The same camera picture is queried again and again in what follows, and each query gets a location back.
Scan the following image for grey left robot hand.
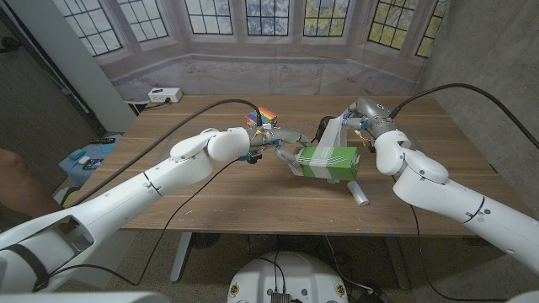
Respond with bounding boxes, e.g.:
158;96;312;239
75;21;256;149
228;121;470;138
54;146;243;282
246;126;313;170

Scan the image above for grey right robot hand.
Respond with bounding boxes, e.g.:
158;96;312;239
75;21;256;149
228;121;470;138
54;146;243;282
341;97;399;140

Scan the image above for white gauze bandage strip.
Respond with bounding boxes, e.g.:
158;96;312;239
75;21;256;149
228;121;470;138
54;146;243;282
309;117;349;185

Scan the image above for green white carton box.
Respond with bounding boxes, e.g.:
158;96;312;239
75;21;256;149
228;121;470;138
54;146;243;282
294;146;361;182

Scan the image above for white robot shoulder cover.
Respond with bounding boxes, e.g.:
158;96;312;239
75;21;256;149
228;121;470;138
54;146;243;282
0;291;169;303

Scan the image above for rainbow cube toy box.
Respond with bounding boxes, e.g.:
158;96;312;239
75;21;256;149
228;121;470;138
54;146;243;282
245;106;279;130

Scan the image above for black floor power box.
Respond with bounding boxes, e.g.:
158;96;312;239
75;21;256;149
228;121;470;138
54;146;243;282
357;288;395;303

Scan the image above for printed window backdrop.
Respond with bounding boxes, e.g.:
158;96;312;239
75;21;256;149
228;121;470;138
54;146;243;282
50;0;451;102

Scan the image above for white cylinder roll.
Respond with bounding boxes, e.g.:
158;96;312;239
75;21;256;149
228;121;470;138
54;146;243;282
346;180;371;208

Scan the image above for white power strip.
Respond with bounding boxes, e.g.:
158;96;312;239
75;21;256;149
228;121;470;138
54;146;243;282
147;87;184;104

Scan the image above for dark round floor object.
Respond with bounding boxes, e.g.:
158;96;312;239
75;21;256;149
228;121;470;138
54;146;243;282
191;232;222;250

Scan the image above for white robot torso base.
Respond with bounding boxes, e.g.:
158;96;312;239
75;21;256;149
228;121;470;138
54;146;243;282
227;251;350;303

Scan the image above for grey table leg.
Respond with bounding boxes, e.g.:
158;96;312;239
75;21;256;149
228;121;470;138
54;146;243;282
385;236;412;291
169;231;194;284

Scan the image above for blue stool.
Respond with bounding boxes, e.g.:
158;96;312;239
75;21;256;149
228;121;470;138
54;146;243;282
57;133;123;187

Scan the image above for yellow black object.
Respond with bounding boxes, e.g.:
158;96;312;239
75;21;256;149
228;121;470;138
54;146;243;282
61;187;80;208

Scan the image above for person bare leg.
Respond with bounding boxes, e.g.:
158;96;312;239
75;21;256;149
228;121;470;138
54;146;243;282
0;146;64;220

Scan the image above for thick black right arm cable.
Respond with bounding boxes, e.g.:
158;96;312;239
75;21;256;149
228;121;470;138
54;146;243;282
389;82;539;151

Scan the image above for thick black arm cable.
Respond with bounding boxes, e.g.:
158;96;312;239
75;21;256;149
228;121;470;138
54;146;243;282
67;98;264;210
389;82;539;151

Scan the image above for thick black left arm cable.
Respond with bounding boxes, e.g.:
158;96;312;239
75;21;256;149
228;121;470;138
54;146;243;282
67;98;264;210

